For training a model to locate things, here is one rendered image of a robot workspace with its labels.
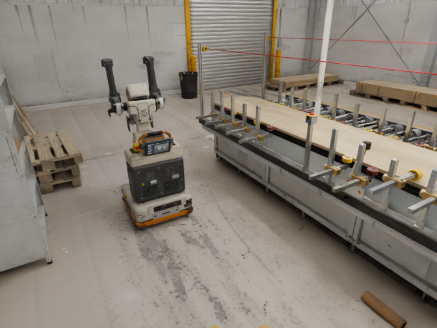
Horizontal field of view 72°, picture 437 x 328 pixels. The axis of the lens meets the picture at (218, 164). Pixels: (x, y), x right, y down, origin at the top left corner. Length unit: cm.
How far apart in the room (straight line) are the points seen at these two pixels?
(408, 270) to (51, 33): 844
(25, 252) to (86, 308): 78
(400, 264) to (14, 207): 308
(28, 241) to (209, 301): 160
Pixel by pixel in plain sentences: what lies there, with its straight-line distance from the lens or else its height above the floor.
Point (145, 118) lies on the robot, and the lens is 322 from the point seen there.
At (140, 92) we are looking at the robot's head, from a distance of 323.
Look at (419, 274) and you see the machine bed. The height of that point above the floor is 20.
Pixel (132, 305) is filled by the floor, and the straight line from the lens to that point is 260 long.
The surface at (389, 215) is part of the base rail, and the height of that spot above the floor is 70.
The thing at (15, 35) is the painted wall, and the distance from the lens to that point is 894.
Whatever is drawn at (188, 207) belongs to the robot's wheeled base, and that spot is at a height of 13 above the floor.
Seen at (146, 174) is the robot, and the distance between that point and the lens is 306.
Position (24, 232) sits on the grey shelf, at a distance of 301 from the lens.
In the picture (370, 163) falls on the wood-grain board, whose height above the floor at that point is 90.
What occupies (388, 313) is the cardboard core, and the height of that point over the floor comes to 7.
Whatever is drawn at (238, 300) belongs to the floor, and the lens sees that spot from 254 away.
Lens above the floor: 191
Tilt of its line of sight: 25 degrees down
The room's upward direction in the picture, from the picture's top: 1 degrees counter-clockwise
